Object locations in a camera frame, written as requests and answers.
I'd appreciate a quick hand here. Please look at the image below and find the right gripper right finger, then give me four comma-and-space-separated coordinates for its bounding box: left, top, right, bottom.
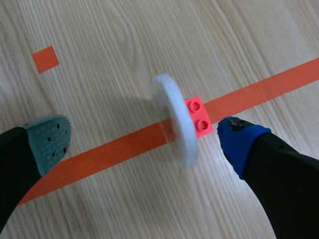
216, 117, 319, 239

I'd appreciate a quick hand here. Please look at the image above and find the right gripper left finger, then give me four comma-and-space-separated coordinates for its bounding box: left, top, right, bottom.
0, 114, 74, 234

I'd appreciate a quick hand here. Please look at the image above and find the toy brick block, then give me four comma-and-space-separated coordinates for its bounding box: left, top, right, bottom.
184, 96, 214, 139

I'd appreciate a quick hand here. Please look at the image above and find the small white card stand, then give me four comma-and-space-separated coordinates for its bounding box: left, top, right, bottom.
151, 73, 200, 169

